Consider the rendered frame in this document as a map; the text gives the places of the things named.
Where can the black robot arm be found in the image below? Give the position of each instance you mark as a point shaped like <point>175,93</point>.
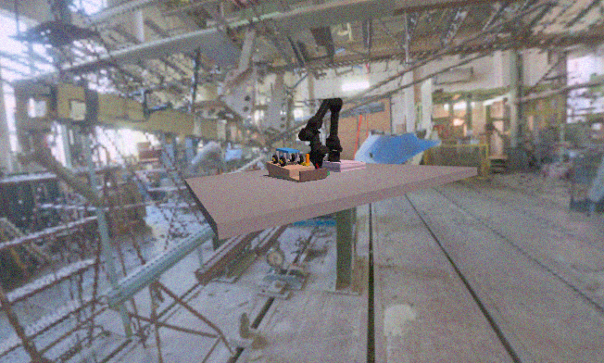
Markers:
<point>311,131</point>

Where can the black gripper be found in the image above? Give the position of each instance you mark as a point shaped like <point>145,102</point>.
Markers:
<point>317,153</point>

